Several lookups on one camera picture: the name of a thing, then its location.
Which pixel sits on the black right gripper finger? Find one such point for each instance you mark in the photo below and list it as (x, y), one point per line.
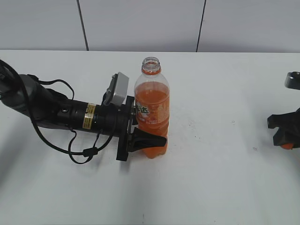
(282, 137)

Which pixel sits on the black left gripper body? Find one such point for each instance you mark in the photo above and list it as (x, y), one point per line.
(118, 121)

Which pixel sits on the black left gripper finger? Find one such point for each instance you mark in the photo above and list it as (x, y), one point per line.
(142, 140)
(133, 113)

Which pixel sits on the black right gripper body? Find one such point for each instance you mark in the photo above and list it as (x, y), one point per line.
(289, 121)

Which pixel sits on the orange bottle cap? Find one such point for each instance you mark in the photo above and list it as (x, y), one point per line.
(287, 146)

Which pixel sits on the orange soda plastic bottle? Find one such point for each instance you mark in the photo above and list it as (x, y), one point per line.
(152, 98)

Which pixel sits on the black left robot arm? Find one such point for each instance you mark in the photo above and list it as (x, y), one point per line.
(47, 108)

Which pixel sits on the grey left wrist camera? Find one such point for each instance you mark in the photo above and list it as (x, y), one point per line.
(117, 90)

